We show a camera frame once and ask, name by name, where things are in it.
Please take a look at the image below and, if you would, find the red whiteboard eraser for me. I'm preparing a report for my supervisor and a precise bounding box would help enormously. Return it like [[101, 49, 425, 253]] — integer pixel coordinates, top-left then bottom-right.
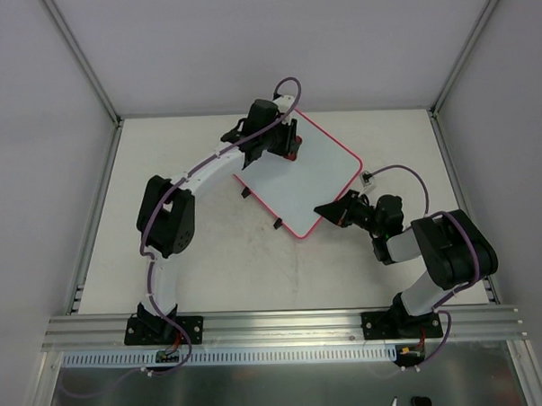
[[282, 136, 303, 162]]

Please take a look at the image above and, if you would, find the pink framed whiteboard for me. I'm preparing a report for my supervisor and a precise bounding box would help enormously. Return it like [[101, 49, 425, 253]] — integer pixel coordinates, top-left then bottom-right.
[[235, 112, 363, 240]]

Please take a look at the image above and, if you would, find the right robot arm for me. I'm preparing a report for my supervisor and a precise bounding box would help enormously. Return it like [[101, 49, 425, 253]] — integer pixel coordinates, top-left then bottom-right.
[[315, 190, 499, 340]]

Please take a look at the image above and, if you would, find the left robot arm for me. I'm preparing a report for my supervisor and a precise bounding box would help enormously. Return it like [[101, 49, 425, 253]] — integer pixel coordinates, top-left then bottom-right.
[[137, 94, 303, 343]]

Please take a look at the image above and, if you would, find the black whiteboard foot clip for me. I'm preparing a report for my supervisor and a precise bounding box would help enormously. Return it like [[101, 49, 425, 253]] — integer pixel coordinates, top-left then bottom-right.
[[241, 187, 252, 199]]

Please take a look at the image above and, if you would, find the black object at bottom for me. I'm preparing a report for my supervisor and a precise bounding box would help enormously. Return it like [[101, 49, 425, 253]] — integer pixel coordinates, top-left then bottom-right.
[[411, 396, 433, 406]]

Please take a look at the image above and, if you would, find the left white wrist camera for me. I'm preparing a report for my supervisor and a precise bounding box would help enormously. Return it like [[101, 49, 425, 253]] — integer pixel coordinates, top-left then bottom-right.
[[274, 94, 296, 117]]

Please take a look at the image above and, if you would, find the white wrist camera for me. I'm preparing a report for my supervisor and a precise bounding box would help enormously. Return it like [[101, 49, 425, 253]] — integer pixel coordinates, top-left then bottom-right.
[[274, 94, 296, 117], [359, 170, 377, 196]]

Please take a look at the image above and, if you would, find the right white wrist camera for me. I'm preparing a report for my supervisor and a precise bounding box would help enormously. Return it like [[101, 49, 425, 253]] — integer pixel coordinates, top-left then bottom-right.
[[359, 170, 377, 196]]

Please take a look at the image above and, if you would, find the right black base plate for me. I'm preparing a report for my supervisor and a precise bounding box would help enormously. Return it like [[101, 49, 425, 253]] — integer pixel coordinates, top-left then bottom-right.
[[360, 311, 443, 340]]

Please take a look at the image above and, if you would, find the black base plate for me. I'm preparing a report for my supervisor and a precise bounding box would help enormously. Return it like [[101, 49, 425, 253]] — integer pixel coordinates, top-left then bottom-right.
[[360, 311, 443, 340], [124, 315, 204, 347]]

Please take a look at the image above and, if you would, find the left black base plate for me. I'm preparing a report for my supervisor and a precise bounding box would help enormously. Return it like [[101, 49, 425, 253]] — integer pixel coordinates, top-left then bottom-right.
[[124, 315, 204, 347]]

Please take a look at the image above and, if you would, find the aluminium mounting rail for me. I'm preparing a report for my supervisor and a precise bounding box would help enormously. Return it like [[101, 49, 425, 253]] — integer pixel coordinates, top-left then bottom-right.
[[40, 304, 529, 352]]

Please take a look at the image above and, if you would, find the slotted cable duct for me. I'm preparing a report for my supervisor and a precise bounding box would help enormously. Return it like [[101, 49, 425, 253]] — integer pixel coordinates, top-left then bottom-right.
[[61, 343, 397, 368]]

